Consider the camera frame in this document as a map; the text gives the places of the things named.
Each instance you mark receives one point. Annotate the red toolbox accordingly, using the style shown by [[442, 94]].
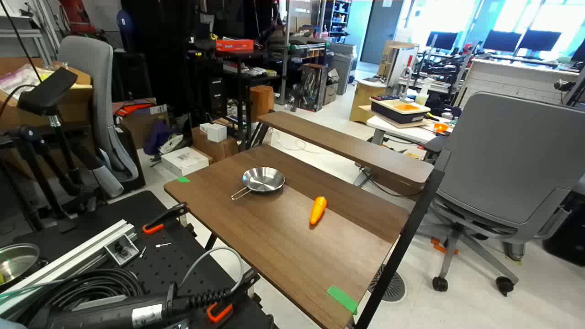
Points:
[[235, 46]]

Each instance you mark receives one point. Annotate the black stand with pad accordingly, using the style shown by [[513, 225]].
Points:
[[49, 92]]

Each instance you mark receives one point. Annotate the white office desk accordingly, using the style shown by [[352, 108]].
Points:
[[518, 79]]

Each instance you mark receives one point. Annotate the black metal table leg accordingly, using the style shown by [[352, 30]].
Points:
[[403, 243], [259, 134]]

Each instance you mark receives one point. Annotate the black computer monitor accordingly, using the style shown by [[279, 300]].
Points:
[[442, 41], [502, 41], [540, 41]]

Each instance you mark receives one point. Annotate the brown cardboard box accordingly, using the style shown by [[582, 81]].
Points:
[[262, 101], [220, 150]]

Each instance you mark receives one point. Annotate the black perforated breadboard table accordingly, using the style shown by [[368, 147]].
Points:
[[166, 267]]

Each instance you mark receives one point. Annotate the light wooden cabinet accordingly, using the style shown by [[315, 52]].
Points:
[[367, 103]]

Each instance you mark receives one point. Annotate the small white box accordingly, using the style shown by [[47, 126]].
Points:
[[213, 132]]

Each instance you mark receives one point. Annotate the silver metal bowl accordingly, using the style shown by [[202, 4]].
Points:
[[16, 262]]

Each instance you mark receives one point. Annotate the orange toy carrot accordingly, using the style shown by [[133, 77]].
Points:
[[317, 211]]

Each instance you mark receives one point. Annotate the light wooden desk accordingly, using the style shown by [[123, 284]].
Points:
[[74, 103]]

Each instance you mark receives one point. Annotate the raised wooden shelf board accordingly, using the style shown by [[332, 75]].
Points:
[[348, 147]]

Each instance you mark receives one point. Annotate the black tray with orange contents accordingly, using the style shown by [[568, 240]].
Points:
[[403, 110]]

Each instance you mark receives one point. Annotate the white side table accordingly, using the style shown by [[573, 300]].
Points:
[[396, 130]]

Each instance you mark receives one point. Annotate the small silver frying pan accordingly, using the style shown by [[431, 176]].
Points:
[[264, 178]]

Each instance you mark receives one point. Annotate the grey round floor plate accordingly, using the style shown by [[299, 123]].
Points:
[[396, 287]]

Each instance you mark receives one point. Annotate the small metal screw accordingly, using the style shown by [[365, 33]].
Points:
[[144, 251], [164, 245]]

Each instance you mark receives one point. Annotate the white cardboard box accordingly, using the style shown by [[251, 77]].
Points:
[[186, 161]]

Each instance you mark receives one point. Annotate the aluminium extrusion rail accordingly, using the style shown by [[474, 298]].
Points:
[[74, 253]]

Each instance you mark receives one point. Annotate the tall cardboard box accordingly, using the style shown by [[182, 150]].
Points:
[[396, 61]]

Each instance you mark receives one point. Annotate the green tape strip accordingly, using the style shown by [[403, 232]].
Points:
[[343, 298], [184, 179]]

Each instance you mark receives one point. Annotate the black storage rack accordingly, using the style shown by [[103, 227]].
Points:
[[211, 84]]

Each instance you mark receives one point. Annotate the black bin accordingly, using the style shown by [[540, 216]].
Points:
[[568, 234]]

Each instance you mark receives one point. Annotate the small orange object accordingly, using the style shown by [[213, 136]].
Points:
[[442, 128]]

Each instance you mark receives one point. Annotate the metal corner bracket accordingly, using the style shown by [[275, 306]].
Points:
[[122, 249]]

